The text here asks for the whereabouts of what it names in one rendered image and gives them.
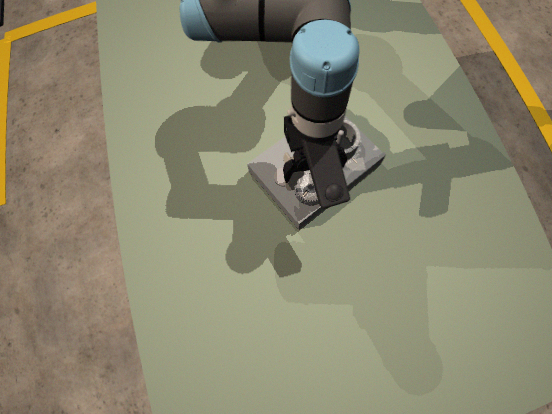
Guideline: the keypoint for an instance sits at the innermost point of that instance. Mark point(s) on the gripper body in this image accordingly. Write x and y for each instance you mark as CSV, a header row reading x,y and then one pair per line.
x,y
299,153

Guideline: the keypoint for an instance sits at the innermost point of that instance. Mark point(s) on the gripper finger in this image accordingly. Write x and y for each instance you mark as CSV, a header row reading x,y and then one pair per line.
x,y
291,173
343,157

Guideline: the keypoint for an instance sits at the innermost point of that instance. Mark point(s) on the grey toothed gear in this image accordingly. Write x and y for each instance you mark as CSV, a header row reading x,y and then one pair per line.
x,y
303,192

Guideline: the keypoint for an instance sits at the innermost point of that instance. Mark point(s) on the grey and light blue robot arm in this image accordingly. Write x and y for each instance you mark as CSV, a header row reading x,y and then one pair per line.
x,y
324,61

